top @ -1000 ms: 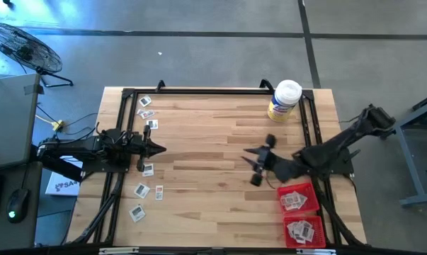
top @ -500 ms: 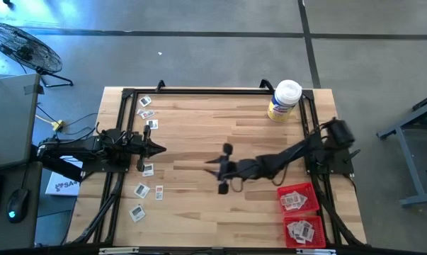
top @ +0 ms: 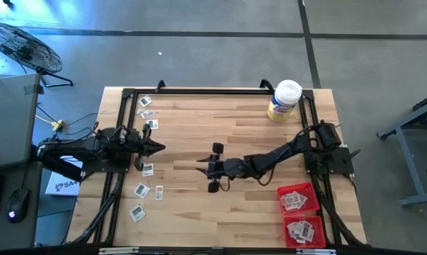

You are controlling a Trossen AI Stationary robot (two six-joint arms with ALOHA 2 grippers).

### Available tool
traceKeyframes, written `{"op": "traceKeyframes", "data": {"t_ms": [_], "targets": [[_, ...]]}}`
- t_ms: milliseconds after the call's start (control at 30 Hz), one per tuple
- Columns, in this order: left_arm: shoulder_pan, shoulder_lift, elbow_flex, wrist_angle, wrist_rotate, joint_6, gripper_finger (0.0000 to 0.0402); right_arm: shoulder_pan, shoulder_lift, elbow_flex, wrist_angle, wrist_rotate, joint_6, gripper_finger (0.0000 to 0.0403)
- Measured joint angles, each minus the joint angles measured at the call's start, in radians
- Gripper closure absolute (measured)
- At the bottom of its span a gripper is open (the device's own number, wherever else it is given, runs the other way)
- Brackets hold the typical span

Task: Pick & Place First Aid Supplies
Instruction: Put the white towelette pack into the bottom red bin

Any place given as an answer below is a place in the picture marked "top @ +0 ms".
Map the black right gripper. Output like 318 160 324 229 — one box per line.
195 142 235 194

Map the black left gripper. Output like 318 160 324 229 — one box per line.
129 124 166 171

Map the black support bar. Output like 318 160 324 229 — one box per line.
30 143 85 182

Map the white printed cardboard box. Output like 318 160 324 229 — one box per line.
45 155 84 197

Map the Lysol wipes canister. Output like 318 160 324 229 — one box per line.
266 79 303 123

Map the red plastic mesh basket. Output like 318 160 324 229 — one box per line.
283 215 327 249
276 182 321 216

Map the black computer mouse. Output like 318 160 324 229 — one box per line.
6 187 30 224

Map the grey computer monitor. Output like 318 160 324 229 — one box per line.
0 73 44 171

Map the black floor fan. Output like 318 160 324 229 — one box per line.
0 22 74 89

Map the black aluminium table frame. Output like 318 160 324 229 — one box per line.
66 78 368 249

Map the white metal bracket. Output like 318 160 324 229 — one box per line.
98 246 140 255
296 248 337 255

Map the grey metal table frame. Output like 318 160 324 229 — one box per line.
375 90 427 208

